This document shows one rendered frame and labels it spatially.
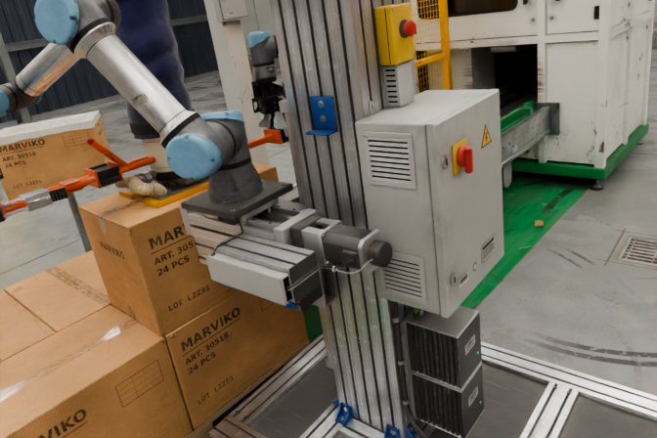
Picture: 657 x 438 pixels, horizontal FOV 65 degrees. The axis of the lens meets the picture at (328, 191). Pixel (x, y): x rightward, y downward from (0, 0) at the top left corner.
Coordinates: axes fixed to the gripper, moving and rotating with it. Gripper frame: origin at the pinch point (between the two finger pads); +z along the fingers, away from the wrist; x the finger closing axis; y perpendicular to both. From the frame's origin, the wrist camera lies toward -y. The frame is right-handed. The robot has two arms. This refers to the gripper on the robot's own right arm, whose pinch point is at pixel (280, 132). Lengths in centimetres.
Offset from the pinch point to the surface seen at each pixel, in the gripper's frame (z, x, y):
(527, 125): 49, -1, -203
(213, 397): 87, -5, 47
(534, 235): 106, 21, -163
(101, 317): 55, -38, 66
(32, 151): 20, -205, 28
